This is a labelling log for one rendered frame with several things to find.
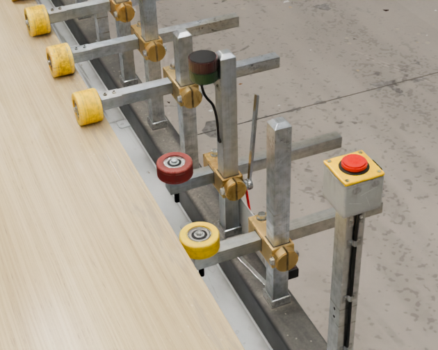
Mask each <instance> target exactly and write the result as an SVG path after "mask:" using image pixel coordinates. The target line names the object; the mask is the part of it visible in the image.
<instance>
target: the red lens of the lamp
mask: <svg viewBox="0 0 438 350"><path fill-rule="evenodd" d="M212 52H213V51H212ZM214 53H215V52H214ZM215 54H216V59H215V60H214V61H213V62H209V63H205V64H199V63H195V62H192V61H191V60H190V55H189V56H188V68H189V70H190V71H192V72H193V73H196V74H209V73H212V72H214V71H216V70H217V68H218V55H217V53H215Z"/></svg>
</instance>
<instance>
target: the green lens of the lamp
mask: <svg viewBox="0 0 438 350"><path fill-rule="evenodd" d="M188 70H189V69H188ZM189 79H190V81H191V82H192V83H194V84H197V85H208V84H212V83H215V82H216V81H217V80H218V68H217V70H216V71H215V72H214V73H212V74H207V75H199V74H194V73H192V72H191V71H190V70H189Z"/></svg>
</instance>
